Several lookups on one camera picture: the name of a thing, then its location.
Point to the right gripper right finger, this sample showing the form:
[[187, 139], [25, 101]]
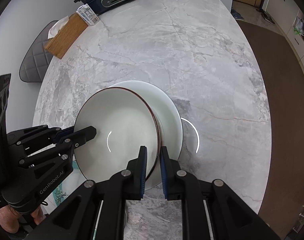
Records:
[[210, 210]]

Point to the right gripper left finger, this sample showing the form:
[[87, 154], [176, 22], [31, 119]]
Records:
[[96, 210]]

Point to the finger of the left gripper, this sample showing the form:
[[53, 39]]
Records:
[[45, 147], [53, 134]]

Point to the brown-rimmed white bowl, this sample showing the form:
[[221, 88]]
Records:
[[124, 122]]

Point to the pale green deep plate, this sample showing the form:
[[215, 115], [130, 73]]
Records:
[[165, 110]]

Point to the person's left hand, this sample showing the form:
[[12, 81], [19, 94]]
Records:
[[9, 218]]

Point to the teal patterned plate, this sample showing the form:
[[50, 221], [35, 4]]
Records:
[[64, 189]]

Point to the grey quilted chair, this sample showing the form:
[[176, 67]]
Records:
[[37, 59]]

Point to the wooden tissue box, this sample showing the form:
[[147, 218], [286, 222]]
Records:
[[60, 44]]

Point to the dark sneaker left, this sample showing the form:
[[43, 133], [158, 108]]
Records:
[[236, 15]]

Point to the dark sneaker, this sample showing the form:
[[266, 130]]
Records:
[[267, 17], [236, 15]]

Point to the dark sneaker right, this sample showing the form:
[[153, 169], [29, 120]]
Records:
[[267, 17]]

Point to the white storage cabinet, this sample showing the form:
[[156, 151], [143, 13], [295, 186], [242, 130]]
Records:
[[289, 17]]

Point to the black camera box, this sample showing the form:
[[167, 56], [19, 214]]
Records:
[[4, 94]]

